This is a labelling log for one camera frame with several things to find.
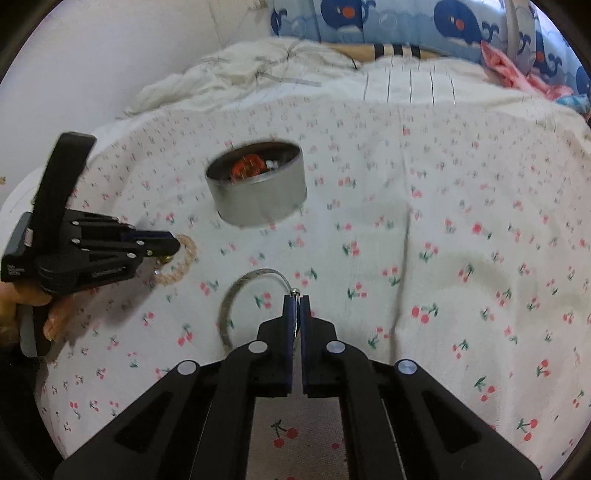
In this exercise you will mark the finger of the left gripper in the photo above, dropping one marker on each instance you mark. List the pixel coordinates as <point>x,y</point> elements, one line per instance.
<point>135,256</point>
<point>134,239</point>

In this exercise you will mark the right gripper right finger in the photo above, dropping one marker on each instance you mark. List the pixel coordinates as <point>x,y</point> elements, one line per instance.
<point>320,377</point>

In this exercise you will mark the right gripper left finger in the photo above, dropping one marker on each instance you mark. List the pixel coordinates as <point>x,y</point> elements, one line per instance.
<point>274,367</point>

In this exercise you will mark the person's left hand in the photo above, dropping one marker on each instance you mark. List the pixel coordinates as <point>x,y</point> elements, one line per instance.
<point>15,294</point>

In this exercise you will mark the round silver metal tin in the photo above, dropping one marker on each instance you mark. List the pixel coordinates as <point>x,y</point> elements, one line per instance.
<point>258,183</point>

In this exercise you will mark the cherry print bed sheet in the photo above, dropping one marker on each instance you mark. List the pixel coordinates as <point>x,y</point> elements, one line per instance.
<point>454,236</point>

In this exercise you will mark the cream striped duvet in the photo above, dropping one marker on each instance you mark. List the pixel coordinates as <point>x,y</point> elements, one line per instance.
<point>263,70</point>

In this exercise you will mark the striped bolster pillow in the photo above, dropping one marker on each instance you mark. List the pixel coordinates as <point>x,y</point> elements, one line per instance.
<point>367,53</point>

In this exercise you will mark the pink crumpled cloth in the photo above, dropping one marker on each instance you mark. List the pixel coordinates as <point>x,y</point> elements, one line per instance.
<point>511,77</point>

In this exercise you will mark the whale print blue pillow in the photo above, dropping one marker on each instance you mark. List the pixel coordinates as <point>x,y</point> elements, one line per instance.
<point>449,27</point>

